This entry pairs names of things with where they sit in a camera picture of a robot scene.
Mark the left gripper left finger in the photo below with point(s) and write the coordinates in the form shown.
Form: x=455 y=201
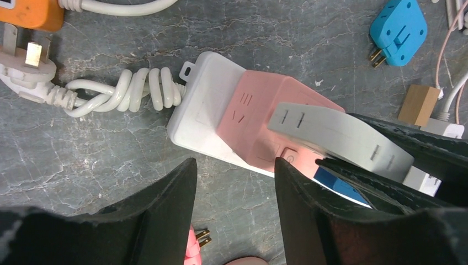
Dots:
x=150 y=226

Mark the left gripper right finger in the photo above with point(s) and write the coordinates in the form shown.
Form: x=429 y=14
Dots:
x=320 y=227

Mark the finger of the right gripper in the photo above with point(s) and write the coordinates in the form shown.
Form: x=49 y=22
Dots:
x=381 y=193
x=442 y=157

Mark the pink folding extension socket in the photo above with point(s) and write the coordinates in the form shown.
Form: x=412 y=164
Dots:
x=196 y=240

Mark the blue cube adapter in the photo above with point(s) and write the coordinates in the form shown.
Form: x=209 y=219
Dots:
x=339 y=186

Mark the round pink socket base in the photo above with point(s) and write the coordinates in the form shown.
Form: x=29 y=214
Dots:
x=247 y=261

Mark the white folding adapter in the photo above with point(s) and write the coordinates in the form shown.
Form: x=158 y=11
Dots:
x=336 y=134

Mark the pink white plug adapter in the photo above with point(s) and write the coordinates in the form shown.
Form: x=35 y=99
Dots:
x=243 y=126

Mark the light blue adapter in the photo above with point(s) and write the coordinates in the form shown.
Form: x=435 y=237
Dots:
x=398 y=32

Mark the long white power strip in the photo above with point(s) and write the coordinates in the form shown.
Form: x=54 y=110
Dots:
x=211 y=82

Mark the white plug under orange strip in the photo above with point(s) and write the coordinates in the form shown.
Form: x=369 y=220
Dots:
x=29 y=72

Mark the small white power strip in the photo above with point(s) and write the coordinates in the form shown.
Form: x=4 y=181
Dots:
x=443 y=128

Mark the small brown block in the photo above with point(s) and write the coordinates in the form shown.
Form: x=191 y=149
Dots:
x=418 y=104

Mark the orange power strip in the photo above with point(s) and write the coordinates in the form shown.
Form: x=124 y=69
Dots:
x=44 y=15

